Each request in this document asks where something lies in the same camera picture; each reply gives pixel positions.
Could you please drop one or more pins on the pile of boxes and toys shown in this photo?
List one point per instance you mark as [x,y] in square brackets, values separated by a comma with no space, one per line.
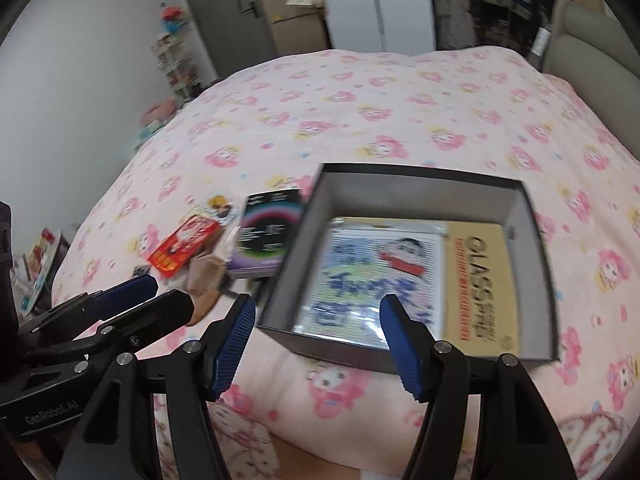
[40,270]

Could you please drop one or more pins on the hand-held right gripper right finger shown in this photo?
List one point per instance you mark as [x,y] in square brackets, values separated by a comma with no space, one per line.
[404,355]

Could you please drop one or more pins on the white cartoon print blanket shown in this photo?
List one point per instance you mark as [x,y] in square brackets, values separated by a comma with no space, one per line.
[240,440]

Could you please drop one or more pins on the yellow flat packet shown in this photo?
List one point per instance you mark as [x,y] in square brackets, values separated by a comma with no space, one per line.
[480,285]

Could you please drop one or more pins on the white storage rack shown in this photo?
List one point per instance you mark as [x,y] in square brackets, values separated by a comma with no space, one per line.
[175,65]

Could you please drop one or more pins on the red and blue toy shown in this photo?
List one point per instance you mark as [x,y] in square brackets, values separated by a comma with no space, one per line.
[172,20]

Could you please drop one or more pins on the beige padded headboard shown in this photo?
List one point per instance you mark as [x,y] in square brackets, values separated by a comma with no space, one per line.
[590,45]

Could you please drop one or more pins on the brown cardboard box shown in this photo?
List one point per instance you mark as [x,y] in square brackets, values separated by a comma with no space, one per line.
[295,30]

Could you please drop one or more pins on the pink printed blanket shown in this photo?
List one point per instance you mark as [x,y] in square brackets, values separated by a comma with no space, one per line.
[375,110]

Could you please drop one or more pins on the red packet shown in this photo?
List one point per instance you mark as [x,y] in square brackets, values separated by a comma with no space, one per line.
[180,250]

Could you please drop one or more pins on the white wardrobe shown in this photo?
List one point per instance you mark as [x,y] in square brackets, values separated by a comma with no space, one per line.
[390,0]

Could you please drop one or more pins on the cartoon print clear packet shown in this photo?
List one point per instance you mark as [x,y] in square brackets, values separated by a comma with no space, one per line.
[350,260]

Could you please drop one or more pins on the dark open shelf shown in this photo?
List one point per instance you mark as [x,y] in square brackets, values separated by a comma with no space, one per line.
[475,0]

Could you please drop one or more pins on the photo card in sleeve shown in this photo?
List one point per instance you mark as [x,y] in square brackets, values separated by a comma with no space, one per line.
[217,207]

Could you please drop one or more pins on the pink plush toy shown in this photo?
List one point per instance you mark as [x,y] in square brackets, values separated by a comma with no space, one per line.
[160,110]

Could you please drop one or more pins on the beige cloth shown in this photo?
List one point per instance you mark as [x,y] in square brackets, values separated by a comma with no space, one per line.
[205,272]

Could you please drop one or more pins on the grey door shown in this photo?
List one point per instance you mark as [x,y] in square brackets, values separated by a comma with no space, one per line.
[215,10]

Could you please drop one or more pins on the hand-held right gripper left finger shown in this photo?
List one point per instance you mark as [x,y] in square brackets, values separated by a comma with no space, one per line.
[234,347]

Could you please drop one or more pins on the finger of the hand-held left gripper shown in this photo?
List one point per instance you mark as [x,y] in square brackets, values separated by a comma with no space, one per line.
[125,290]
[160,310]

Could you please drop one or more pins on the black cardboard box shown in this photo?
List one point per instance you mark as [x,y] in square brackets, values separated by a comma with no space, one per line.
[400,195]

